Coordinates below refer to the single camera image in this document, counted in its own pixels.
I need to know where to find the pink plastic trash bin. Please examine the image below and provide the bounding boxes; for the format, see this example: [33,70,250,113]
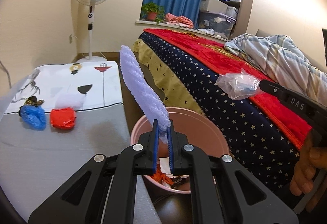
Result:
[130,107,231,195]

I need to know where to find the clear plastic bag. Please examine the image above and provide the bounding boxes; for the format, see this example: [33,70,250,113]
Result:
[216,69,264,100]

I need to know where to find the lilac foam sheet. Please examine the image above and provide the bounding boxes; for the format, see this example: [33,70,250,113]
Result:
[119,45,171,144]

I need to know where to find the black patterned cloth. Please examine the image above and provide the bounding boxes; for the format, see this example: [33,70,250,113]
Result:
[18,96,44,115]

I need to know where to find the person's right hand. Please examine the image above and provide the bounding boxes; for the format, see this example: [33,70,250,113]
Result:
[290,132,326,212]

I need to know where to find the black red snack packet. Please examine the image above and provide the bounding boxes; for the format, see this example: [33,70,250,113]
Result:
[170,175,189,189]

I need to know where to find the orange plastic bag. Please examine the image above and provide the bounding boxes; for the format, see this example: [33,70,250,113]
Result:
[151,167,174,187]

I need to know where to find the bed with starry cover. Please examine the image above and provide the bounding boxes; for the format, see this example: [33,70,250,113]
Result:
[133,29,311,207]

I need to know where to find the striped blue quilt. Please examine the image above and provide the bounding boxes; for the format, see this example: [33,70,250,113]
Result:
[224,34,326,106]

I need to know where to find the red plastic bag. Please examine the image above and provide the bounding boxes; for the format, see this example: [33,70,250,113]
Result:
[50,107,76,130]

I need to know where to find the red blanket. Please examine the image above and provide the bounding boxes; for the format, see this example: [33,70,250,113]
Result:
[134,29,311,149]

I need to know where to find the grey white printed mat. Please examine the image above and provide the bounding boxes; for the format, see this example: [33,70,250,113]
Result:
[0,61,162,224]

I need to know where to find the clear storage box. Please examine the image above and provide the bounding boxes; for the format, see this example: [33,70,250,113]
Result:
[197,12,236,39]

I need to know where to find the white cardboard box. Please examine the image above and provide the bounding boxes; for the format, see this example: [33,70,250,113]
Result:
[199,0,228,14]

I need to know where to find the pink folded clothes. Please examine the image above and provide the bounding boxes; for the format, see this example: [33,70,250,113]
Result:
[165,13,194,29]

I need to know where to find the potted green plant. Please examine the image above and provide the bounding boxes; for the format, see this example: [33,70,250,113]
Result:
[141,2,165,23]

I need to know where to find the grey power cable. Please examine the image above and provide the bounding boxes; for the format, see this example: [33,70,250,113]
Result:
[0,60,12,89]

